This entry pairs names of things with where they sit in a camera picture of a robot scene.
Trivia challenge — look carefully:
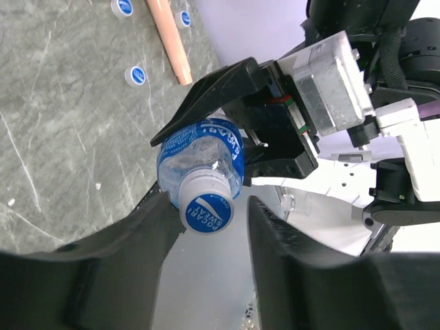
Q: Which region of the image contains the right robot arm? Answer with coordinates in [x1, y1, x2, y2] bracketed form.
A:
[151, 1, 439, 253]

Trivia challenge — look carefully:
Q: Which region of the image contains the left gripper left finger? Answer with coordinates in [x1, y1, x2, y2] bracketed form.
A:
[56, 192, 186, 330]

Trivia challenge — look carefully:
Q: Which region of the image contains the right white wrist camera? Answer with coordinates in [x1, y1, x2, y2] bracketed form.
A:
[278, 31, 373, 136]

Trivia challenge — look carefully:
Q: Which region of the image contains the white blue bottle cap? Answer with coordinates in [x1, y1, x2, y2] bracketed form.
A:
[178, 169, 234, 234]

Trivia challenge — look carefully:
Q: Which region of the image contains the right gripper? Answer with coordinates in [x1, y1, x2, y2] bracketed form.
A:
[150, 57, 319, 186]

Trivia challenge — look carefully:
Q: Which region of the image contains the pink beige microphone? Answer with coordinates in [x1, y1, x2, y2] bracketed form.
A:
[146, 0, 193, 86]

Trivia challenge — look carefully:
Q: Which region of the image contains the blue label water bottle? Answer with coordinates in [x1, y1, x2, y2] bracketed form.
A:
[156, 118, 245, 207]

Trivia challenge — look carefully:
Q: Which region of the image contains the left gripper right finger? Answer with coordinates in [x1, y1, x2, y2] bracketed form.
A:
[247, 196, 363, 329]

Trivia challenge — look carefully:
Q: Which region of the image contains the white blue Pocari cap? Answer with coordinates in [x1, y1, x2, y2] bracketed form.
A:
[124, 66, 146, 87]

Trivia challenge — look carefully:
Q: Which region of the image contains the clear capless bottle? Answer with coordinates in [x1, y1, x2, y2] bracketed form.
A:
[280, 191, 312, 217]

